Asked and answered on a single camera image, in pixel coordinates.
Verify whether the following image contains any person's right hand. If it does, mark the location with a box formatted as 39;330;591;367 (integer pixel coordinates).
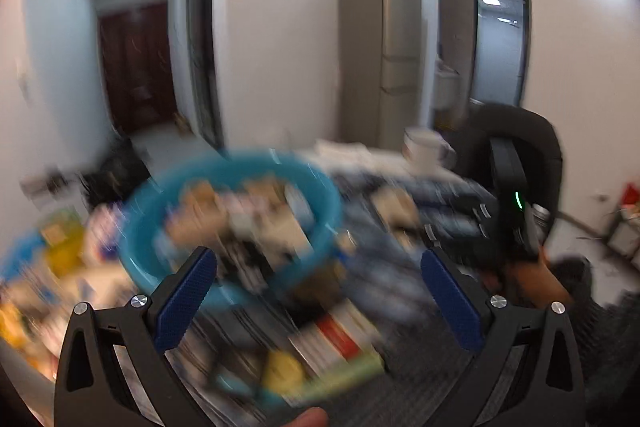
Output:
501;248;574;309

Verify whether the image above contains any red white cigarette carton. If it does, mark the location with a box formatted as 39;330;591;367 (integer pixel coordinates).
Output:
288;299;381;376

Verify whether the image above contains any black electric scooter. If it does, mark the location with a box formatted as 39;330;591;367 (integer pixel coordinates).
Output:
20;136;151;211

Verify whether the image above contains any black sliding glass door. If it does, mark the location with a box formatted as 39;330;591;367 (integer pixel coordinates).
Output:
186;0;224;150

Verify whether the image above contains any blue plastic basin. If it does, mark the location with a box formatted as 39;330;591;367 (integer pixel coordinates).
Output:
119;150;343;299

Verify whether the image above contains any person's left hand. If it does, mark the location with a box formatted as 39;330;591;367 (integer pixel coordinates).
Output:
283;407;329;427

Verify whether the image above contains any beige refrigerator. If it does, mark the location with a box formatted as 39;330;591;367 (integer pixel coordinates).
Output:
338;0;422;150

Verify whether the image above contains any black office chair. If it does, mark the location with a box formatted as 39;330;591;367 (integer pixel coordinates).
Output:
447;104;563;235

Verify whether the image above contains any white bucket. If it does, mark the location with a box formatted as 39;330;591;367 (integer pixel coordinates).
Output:
402;127;457;176

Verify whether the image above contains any dark brown entrance door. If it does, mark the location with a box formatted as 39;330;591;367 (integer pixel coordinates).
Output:
99;0;177;135

